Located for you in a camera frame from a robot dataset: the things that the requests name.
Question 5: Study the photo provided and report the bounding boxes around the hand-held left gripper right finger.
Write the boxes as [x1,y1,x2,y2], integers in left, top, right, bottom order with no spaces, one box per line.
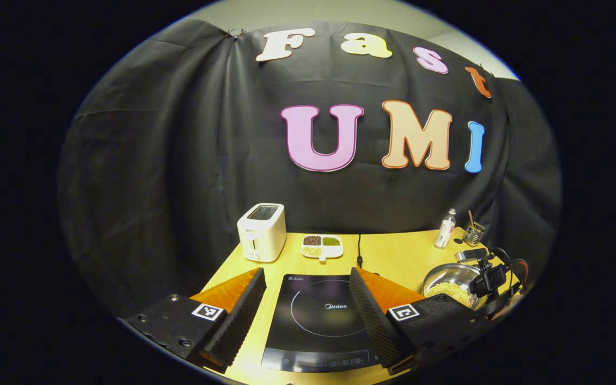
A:
[349,267,493,376]

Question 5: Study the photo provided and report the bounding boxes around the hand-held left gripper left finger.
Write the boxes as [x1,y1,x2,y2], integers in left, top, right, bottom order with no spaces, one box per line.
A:
[125,267,267,374]

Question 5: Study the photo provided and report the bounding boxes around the steel pot with soybeans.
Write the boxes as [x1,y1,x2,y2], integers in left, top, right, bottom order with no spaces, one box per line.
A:
[422,262,484,311]

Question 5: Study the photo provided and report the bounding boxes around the black induction cooktop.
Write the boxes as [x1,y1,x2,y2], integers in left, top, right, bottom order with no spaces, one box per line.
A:
[261,274,390,374]

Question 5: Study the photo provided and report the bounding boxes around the clear bottle white label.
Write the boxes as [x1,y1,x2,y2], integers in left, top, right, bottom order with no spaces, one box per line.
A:
[434,208,457,250]

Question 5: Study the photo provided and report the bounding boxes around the white toaster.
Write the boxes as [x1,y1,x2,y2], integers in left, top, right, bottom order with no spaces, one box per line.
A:
[236,203,287,263]

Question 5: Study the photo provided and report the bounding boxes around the white divided bean dish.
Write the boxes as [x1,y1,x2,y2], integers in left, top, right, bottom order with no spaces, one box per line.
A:
[301,234,344,262]

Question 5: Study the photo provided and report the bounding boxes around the black backdrop cloth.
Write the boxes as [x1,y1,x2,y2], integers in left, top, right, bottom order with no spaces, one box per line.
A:
[57,16,563,321]

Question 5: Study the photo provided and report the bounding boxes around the wire mesh holder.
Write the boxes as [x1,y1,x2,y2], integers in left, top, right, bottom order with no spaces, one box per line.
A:
[463,210,488,247]

